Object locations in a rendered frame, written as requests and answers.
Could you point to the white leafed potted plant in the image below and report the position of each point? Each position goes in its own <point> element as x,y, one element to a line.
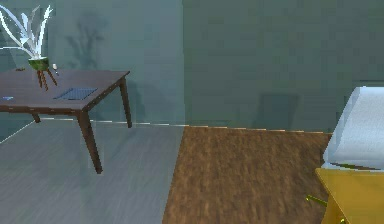
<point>39,63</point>

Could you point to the dark brown wooden table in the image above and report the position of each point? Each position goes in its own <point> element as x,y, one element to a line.
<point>30,96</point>

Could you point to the small brown flat object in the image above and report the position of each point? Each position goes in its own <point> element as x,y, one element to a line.
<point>20,69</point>

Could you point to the small blue flat object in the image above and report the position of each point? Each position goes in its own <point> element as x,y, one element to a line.
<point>6,98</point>

